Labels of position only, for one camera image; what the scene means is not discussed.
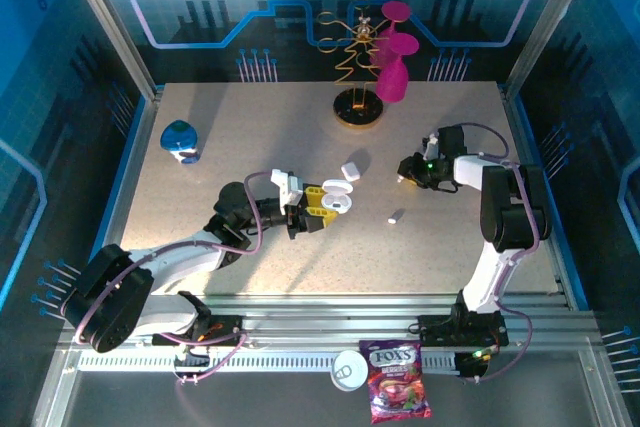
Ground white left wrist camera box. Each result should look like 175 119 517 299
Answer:
269 168 304 214

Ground gold wire glass rack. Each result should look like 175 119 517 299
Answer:
315 0 396 129

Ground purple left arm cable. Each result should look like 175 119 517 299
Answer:
74 170 274 386

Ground opaque pink wine glass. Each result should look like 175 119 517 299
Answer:
375 32 421 105

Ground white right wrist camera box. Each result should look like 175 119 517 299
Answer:
423 132 442 161

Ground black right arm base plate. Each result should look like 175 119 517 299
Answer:
416 313 510 348

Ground blue and white cup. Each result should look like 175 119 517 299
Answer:
159 119 202 166

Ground purple Fox's candy bag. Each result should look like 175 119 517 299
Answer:
358 339 433 425

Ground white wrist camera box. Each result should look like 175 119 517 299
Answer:
269 168 304 214
423 132 442 161

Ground aluminium frame post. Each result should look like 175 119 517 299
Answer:
501 0 603 98
55 0 164 101

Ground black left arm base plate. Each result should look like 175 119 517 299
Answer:
148 313 247 348

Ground white can lid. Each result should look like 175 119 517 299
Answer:
331 349 371 393

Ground white slotted cable duct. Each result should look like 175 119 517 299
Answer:
77 350 462 374

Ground aluminium mounting rail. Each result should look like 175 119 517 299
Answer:
58 293 604 349

